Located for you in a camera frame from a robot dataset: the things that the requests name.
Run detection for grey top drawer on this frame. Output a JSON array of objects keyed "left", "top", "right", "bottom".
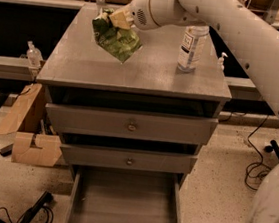
[{"left": 45, "top": 103, "right": 218, "bottom": 145}]

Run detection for green jalapeno chip bag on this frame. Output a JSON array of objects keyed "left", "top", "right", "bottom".
[{"left": 92, "top": 8, "right": 142, "bottom": 63}]

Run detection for clear sanitizer bottle left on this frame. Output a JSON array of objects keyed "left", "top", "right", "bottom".
[{"left": 26, "top": 41, "right": 43, "bottom": 68}]

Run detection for grey drawer cabinet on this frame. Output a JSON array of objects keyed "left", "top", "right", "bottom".
[{"left": 19, "top": 0, "right": 242, "bottom": 223}]

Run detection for black power strip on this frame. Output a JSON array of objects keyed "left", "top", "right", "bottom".
[{"left": 19, "top": 191, "right": 53, "bottom": 223}]

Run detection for grey middle drawer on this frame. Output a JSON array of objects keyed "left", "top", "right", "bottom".
[{"left": 61, "top": 144, "right": 198, "bottom": 174}]

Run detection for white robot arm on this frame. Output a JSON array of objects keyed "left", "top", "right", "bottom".
[{"left": 110, "top": 0, "right": 279, "bottom": 223}]

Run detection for cardboard box pieces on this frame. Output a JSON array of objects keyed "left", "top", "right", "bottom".
[{"left": 0, "top": 83, "right": 62, "bottom": 167}]

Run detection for black cable with adapter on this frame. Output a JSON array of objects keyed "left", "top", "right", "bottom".
[{"left": 240, "top": 112, "right": 279, "bottom": 193}]

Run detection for small pump dispenser bottle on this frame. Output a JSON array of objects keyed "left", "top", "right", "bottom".
[{"left": 217, "top": 52, "right": 228, "bottom": 71}]

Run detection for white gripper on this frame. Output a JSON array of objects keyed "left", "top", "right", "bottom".
[{"left": 109, "top": 0, "right": 190, "bottom": 30}]

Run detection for black metal leg right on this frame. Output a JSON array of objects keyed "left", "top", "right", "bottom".
[{"left": 264, "top": 140, "right": 279, "bottom": 161}]

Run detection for clear plastic water bottle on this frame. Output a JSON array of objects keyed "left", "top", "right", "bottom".
[{"left": 177, "top": 25, "right": 209, "bottom": 73}]

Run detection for grey open bottom drawer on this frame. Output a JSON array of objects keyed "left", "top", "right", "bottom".
[{"left": 64, "top": 166, "right": 181, "bottom": 223}]

